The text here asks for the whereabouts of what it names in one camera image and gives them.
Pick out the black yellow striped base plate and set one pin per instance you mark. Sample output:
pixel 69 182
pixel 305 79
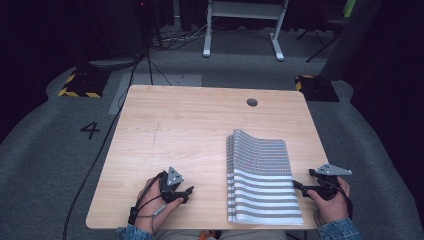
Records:
pixel 85 85
pixel 316 88

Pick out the dark round stand base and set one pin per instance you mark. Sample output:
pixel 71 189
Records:
pixel 115 63

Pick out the person's left hand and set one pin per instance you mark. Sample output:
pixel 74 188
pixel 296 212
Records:
pixel 154 206

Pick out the dark stand pillar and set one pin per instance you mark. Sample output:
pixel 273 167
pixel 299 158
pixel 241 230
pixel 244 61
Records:
pixel 350 40

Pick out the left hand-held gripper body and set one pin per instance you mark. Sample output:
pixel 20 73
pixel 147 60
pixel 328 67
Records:
pixel 172 181

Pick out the white desk frame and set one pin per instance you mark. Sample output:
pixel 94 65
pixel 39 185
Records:
pixel 245 11

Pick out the black chair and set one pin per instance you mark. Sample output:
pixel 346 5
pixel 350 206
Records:
pixel 325 30

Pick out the grey white striped towel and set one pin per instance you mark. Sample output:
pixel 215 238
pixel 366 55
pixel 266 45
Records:
pixel 263 180

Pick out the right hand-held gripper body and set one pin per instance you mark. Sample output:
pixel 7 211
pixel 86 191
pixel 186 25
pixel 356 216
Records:
pixel 326 186

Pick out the person's right hand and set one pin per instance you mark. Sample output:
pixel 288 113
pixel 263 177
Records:
pixel 330 206

